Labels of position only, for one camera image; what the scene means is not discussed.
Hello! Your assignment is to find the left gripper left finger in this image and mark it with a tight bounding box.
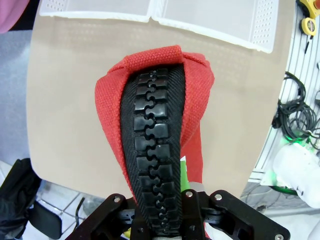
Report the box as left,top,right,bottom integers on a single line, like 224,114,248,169
64,193,151,240

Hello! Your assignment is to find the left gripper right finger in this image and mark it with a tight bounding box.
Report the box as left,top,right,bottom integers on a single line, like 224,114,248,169
179,156,291,240

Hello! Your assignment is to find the red campus zipper pouch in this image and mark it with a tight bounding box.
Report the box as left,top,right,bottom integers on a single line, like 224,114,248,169
94,44,216,240

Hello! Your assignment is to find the black fabric bag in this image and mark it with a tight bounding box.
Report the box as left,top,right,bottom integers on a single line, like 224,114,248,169
0,157,43,240

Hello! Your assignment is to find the white perforated plastic basket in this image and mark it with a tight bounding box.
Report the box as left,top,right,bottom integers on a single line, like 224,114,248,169
39,0,154,24
151,0,280,54

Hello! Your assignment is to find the person in pink hoodie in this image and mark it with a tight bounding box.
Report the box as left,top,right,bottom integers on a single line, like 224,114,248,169
0,0,28,35

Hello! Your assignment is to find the black cable tangle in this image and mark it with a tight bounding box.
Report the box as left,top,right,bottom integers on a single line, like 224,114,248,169
273,71,320,148

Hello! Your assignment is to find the white slotted base plate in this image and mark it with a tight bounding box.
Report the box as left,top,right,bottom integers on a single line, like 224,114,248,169
248,0,320,187

